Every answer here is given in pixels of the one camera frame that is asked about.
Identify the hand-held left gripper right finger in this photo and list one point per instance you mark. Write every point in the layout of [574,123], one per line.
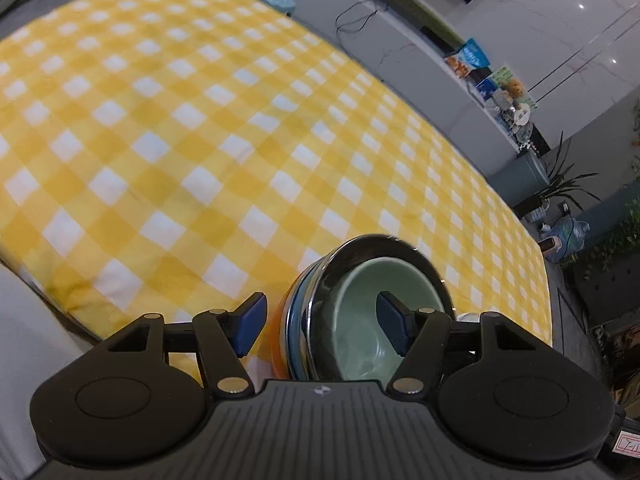
[392,322]

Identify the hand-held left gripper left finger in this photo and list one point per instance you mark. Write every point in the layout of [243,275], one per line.
[250,322]

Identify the green ceramic bowl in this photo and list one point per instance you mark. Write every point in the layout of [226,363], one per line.
[360,320]

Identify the orange bowl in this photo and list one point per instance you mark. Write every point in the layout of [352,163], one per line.
[279,350]

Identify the blue bowl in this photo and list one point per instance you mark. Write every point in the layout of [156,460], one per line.
[296,340]

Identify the stainless steel bowl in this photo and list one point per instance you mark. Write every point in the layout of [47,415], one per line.
[350,252]

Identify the small pink device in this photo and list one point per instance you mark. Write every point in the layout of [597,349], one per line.
[551,246]

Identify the grey trash bin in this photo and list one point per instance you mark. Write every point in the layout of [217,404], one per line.
[522,180]

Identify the yellow checkered tablecloth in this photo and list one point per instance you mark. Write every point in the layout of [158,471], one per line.
[200,135]

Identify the climbing vine plant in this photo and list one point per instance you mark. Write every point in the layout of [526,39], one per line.
[615,240]

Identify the blue plastic bag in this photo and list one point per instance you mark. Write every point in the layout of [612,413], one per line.
[572,237]

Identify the potted plant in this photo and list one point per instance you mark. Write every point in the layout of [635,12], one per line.
[562,185]

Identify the white round toy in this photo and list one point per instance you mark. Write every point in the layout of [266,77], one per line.
[523,115]

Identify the white marble console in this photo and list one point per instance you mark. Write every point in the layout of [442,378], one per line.
[425,70]

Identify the green picture box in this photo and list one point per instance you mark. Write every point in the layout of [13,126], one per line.
[495,82]

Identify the brown teddy bear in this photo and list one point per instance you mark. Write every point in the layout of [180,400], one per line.
[515,88]

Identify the blue snack bag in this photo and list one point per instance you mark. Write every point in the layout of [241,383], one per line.
[467,60]

